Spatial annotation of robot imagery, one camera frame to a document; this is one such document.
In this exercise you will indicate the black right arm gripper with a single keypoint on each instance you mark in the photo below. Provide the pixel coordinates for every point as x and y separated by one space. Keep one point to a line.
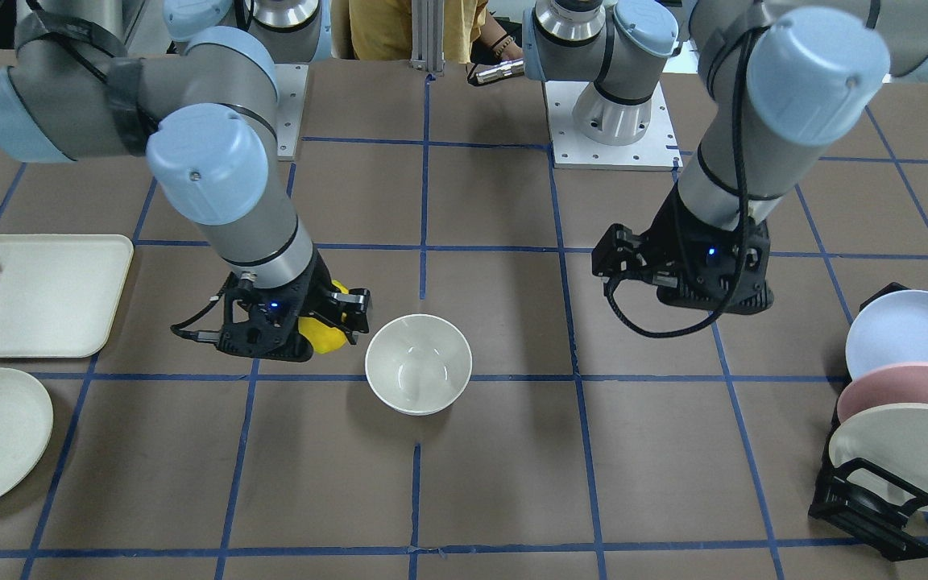
321 283

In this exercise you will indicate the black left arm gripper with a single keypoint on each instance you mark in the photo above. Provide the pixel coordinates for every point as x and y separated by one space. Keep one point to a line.
668 239

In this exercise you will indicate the yellow lemon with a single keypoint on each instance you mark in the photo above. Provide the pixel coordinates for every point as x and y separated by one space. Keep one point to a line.
324 339

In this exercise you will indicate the white ceramic bowl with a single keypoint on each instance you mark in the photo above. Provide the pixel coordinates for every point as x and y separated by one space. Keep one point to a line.
419 364

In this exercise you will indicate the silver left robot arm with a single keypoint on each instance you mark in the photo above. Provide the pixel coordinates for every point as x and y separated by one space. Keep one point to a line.
789 78

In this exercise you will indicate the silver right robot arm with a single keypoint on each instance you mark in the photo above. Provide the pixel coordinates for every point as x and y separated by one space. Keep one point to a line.
206 123

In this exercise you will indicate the lavender plate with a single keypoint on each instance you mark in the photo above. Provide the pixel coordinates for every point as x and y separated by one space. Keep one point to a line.
891 329

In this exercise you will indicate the pink plate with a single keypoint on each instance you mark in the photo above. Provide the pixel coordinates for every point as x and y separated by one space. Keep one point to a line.
899 383

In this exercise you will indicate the black dish rack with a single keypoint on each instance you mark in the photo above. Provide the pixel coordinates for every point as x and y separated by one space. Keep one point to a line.
862 513

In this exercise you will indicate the person in yellow shirt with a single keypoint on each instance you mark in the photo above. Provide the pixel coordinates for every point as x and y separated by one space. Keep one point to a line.
387 31

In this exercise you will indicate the cream plate in rack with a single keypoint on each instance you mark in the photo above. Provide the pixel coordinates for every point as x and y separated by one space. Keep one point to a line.
891 436

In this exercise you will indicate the cream rectangular tray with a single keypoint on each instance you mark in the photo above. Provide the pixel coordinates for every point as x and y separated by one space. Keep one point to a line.
59 292

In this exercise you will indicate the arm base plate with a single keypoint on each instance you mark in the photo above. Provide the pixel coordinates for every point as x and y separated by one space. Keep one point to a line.
293 80
613 137

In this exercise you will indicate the aluminium frame post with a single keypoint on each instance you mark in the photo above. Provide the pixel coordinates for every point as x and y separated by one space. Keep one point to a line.
427 37

